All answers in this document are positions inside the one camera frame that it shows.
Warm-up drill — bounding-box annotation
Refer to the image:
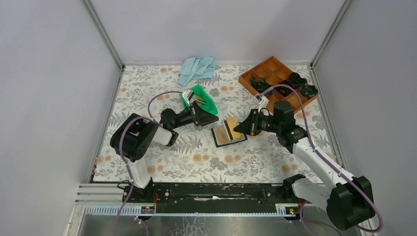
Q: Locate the light blue cloth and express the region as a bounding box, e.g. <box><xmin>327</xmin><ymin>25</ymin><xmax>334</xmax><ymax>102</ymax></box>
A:
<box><xmin>178</xmin><ymin>57</ymin><xmax>216</xmax><ymax>87</ymax></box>

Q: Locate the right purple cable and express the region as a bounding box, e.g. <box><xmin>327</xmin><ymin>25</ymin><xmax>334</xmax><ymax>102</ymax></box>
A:
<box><xmin>255</xmin><ymin>84</ymin><xmax>385</xmax><ymax>234</ymax></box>

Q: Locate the black card holder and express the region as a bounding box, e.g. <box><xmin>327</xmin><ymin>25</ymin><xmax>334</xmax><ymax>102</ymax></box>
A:
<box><xmin>211</xmin><ymin>126</ymin><xmax>247</xmax><ymax>148</ymax></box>

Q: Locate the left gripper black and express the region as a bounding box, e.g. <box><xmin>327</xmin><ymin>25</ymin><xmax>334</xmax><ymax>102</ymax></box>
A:
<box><xmin>170</xmin><ymin>100</ymin><xmax>217</xmax><ymax>130</ymax></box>

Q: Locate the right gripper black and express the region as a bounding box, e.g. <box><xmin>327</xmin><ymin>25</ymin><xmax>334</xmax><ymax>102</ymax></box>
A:
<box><xmin>234</xmin><ymin>109</ymin><xmax>281</xmax><ymax>136</ymax></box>

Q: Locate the dark rolled strap right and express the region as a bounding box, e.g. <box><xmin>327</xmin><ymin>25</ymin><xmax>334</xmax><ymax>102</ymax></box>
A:
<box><xmin>299</xmin><ymin>85</ymin><xmax>319</xmax><ymax>100</ymax></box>

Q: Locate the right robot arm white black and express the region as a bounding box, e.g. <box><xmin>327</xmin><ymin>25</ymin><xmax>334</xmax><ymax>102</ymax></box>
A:
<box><xmin>234</xmin><ymin>101</ymin><xmax>376</xmax><ymax>230</ymax></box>

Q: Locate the dark rolled strap middle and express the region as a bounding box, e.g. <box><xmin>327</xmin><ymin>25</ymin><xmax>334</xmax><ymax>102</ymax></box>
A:
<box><xmin>275</xmin><ymin>80</ymin><xmax>296</xmax><ymax>98</ymax></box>

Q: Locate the dark rolled strap top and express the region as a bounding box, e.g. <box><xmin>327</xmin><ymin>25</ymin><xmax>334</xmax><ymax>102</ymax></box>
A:
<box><xmin>288</xmin><ymin>72</ymin><xmax>307</xmax><ymax>89</ymax></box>

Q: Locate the green plastic bin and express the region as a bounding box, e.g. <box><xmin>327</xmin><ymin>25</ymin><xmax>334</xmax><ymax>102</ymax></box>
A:
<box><xmin>187</xmin><ymin>84</ymin><xmax>218</xmax><ymax>115</ymax></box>

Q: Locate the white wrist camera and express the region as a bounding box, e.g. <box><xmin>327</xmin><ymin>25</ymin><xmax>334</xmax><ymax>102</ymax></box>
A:
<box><xmin>180</xmin><ymin>89</ymin><xmax>194</xmax><ymax>107</ymax></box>
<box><xmin>255</xmin><ymin>93</ymin><xmax>269</xmax><ymax>114</ymax></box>

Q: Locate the orange compartment tray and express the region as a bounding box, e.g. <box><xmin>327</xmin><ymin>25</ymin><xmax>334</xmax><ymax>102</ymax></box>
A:
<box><xmin>238</xmin><ymin>56</ymin><xmax>319</xmax><ymax>113</ymax></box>

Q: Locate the gold credit card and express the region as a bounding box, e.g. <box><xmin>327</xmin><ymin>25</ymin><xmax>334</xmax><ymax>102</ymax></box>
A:
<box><xmin>214</xmin><ymin>126</ymin><xmax>230</xmax><ymax>145</ymax></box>

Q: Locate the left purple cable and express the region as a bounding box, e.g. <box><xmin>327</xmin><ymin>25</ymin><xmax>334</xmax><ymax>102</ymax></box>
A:
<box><xmin>112</xmin><ymin>90</ymin><xmax>186</xmax><ymax>236</ymax></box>

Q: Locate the dark rolled strap left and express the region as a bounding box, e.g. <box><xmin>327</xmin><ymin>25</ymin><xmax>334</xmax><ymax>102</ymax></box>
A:
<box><xmin>249</xmin><ymin>75</ymin><xmax>275</xmax><ymax>97</ymax></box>

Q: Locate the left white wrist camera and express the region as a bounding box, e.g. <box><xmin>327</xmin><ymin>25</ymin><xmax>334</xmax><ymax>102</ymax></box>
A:
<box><xmin>180</xmin><ymin>89</ymin><xmax>194</xmax><ymax>107</ymax></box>

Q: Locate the purple cable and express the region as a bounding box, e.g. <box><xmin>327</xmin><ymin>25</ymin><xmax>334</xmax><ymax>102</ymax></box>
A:
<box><xmin>112</xmin><ymin>90</ymin><xmax>186</xmax><ymax>236</ymax></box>
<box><xmin>255</xmin><ymin>84</ymin><xmax>385</xmax><ymax>234</ymax></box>

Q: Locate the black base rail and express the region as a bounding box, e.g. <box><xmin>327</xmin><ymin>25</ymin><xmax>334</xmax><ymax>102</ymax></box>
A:
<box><xmin>122</xmin><ymin>182</ymin><xmax>305</xmax><ymax>216</ymax></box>

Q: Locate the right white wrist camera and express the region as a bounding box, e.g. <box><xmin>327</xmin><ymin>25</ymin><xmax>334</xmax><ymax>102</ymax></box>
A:
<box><xmin>255</xmin><ymin>93</ymin><xmax>269</xmax><ymax>114</ymax></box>

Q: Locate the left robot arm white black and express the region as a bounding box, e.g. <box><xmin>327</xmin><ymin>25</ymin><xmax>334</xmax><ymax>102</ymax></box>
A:
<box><xmin>110</xmin><ymin>102</ymin><xmax>219</xmax><ymax>202</ymax></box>

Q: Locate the dark rolled strap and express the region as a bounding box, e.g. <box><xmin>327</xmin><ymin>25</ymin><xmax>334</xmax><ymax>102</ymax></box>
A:
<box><xmin>288</xmin><ymin>72</ymin><xmax>307</xmax><ymax>89</ymax></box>
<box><xmin>299</xmin><ymin>85</ymin><xmax>319</xmax><ymax>100</ymax></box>
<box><xmin>249</xmin><ymin>75</ymin><xmax>275</xmax><ymax>97</ymax></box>
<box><xmin>275</xmin><ymin>80</ymin><xmax>296</xmax><ymax>98</ymax></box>

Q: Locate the stack of cards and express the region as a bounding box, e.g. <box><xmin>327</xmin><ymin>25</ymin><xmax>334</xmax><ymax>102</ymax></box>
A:
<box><xmin>189</xmin><ymin>93</ymin><xmax>206</xmax><ymax>105</ymax></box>

